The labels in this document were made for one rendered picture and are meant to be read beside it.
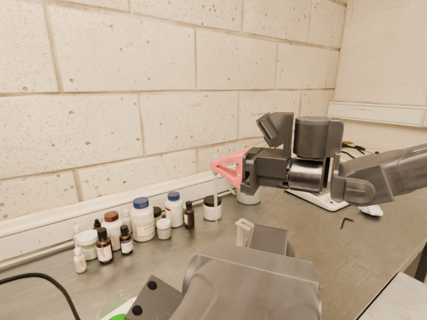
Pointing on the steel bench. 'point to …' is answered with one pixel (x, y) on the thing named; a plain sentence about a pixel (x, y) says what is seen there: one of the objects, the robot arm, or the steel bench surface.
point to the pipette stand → (242, 230)
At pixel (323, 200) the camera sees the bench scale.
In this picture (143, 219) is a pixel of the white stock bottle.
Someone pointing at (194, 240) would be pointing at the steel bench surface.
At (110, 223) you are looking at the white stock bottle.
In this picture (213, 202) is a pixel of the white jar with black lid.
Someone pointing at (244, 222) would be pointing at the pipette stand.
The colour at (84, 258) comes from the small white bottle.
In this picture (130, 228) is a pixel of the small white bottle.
